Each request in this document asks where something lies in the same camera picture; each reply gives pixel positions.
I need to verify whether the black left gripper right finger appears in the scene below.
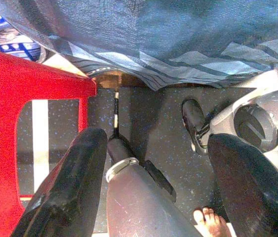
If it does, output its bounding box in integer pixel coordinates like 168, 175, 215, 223
207, 133, 278, 237

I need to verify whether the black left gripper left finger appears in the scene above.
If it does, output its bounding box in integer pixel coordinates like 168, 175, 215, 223
11, 127, 108, 237

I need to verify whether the bare person foot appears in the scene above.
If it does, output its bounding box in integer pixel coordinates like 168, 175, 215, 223
193, 207, 231, 237

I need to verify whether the grey robot right leg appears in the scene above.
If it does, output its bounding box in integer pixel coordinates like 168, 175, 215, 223
182, 86, 278, 173

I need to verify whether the grey robot leg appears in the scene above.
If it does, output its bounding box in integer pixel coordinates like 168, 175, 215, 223
182, 86, 278, 173
105, 133, 201, 237

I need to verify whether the grey robot left leg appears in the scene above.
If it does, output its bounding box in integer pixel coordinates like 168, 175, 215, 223
105, 133, 201, 237

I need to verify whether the red plastic stool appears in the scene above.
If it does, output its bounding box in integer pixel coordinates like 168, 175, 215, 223
0, 46, 97, 237

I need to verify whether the blue white detergent bag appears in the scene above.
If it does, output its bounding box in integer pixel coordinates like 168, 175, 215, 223
0, 3, 47, 62

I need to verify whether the black white striped cable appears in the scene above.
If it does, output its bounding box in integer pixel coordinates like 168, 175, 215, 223
113, 90, 120, 135

